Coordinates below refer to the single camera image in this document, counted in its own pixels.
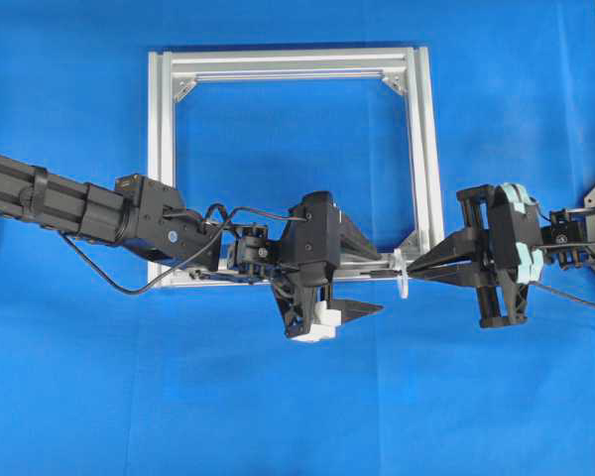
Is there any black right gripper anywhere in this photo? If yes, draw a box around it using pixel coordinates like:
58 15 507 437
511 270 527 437
408 184 528 328

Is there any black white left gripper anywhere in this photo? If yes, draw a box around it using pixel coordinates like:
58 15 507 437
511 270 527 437
271 208 383 343

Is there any black wire with plug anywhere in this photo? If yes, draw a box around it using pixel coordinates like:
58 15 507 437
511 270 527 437
361 265 595 313

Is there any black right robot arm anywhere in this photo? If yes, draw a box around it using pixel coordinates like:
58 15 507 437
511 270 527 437
407 182 595 328

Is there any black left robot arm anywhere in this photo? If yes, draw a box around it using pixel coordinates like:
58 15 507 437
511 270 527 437
0 155 379 342

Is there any black teal right wrist camera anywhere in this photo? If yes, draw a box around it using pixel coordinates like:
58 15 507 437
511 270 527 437
487 182 544 285

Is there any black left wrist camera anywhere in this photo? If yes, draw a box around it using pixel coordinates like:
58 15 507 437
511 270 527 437
279 191 341 268

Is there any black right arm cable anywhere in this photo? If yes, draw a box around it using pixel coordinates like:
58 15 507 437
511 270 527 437
525 195 595 249

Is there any silver aluminium extrusion frame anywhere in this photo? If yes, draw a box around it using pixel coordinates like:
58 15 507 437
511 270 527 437
148 47 444 297

